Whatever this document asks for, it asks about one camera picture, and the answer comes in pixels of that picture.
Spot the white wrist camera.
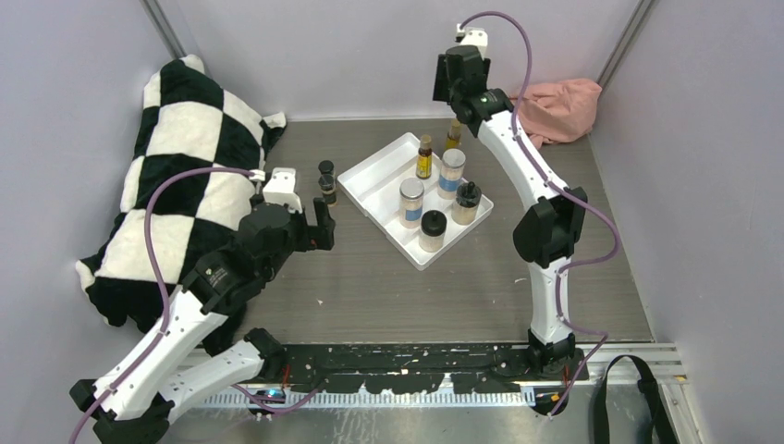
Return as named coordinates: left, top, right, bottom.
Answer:
left=455, top=23, right=488, bottom=60
left=250, top=167, right=303, bottom=214

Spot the yellow oil bottle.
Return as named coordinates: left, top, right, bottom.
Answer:
left=445, top=118, right=462, bottom=152
left=415, top=134, right=433, bottom=179

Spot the black cap jar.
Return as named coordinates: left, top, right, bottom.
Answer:
left=419, top=210, right=447, bottom=253
left=452, top=181, right=483, bottom=226

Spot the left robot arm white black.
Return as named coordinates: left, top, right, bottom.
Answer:
left=69, top=198, right=336, bottom=443

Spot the pink cloth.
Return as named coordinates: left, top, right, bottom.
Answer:
left=519, top=79, right=603, bottom=150

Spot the small dark bottle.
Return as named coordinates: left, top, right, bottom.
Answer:
left=318, top=174, right=337, bottom=206
left=318, top=160, right=335, bottom=178

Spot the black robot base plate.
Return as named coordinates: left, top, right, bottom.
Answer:
left=250, top=342, right=588, bottom=395

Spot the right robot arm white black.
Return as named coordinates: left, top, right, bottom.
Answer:
left=433, top=45, right=587, bottom=380

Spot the silver lid jar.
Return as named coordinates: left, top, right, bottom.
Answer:
left=437, top=148, right=466, bottom=200
left=398, top=178, right=424, bottom=229

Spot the black strap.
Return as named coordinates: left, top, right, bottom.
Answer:
left=591, top=355, right=680, bottom=444

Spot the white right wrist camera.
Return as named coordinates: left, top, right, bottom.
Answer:
left=455, top=23, right=488, bottom=60

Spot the white divided plastic tray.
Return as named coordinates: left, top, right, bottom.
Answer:
left=337, top=132, right=494, bottom=271

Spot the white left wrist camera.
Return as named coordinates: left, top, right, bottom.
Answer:
left=250, top=167, right=303, bottom=214

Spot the black white checkered blanket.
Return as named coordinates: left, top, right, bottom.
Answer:
left=75, top=55, right=288, bottom=332

